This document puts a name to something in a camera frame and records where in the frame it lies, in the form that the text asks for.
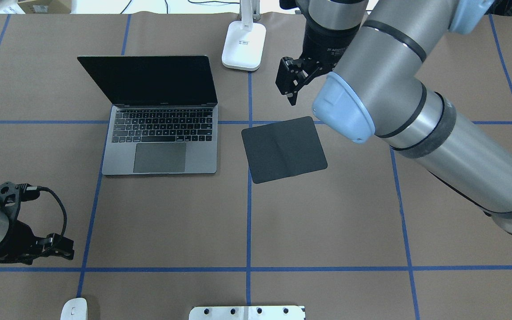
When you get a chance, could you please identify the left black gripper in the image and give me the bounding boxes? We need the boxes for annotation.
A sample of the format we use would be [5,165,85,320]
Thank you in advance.
[0,182,75,265]

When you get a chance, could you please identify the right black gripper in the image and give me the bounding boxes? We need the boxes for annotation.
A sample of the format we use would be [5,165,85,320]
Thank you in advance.
[276,56,338,106]

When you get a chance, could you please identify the black mouse pad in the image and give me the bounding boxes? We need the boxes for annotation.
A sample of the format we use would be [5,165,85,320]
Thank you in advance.
[241,117,328,184]

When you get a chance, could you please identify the white computer mouse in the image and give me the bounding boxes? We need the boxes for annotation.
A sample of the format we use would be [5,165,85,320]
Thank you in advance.
[60,298,88,320]

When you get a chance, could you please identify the grey laptop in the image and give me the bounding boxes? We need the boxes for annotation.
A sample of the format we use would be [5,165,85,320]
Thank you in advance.
[77,55,219,176]

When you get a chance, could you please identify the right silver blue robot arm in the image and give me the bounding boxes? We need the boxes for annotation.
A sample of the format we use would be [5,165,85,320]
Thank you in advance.
[276,0,512,235]

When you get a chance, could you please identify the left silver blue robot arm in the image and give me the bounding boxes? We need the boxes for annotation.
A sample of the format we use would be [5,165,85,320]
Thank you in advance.
[0,182,75,265]

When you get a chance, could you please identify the white desk lamp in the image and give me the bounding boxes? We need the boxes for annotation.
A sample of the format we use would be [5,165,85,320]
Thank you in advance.
[221,0,267,72]

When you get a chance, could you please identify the cardboard box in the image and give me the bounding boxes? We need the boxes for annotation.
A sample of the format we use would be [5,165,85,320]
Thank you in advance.
[17,0,72,14]

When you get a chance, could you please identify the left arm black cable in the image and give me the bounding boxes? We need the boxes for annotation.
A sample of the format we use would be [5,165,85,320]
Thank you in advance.
[27,187,68,243]

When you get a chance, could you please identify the white camera stand column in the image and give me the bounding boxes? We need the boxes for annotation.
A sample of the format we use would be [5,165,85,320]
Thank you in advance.
[188,305,307,320]

